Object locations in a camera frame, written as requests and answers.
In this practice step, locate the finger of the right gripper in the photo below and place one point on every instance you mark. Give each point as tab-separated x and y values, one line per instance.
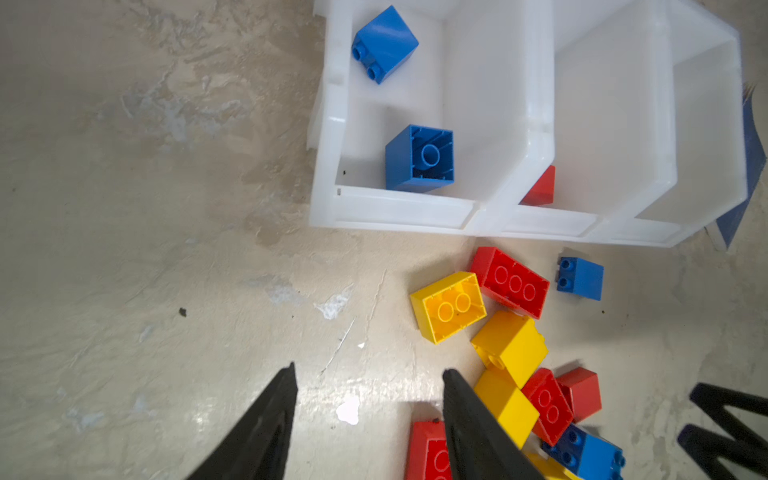
709	450
714	400

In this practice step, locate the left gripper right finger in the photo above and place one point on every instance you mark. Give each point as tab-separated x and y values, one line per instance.
478	446

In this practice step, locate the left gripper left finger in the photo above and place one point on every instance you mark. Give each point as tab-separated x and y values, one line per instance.
257	446

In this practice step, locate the long red brick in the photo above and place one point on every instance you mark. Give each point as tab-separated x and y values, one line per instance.
509	282
428	455

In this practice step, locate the yellow brick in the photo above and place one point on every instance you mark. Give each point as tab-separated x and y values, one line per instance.
550	468
448	306
510	343
508	405

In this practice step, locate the long red brick top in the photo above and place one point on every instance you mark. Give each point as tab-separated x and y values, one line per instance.
509	282

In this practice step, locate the small blue brick top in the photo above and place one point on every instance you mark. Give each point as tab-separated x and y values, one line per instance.
580	277

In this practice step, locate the small red brick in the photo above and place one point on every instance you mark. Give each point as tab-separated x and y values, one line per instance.
542	192

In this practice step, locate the dark blue brick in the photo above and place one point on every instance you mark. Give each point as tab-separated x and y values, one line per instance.
383	45

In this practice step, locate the yellow brick bottom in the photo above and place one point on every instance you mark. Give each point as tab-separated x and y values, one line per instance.
550	468

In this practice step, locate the blue book yellow label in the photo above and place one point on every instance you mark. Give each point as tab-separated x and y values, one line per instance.
722	231

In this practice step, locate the right white bin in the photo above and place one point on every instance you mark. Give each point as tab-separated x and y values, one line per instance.
707	70

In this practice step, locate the white bin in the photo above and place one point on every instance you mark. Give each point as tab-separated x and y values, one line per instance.
483	70
707	70
608	127

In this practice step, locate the middle white bin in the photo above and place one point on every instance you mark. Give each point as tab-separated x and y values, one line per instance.
608	127

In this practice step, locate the left white bin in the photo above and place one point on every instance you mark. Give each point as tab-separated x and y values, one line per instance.
483	70

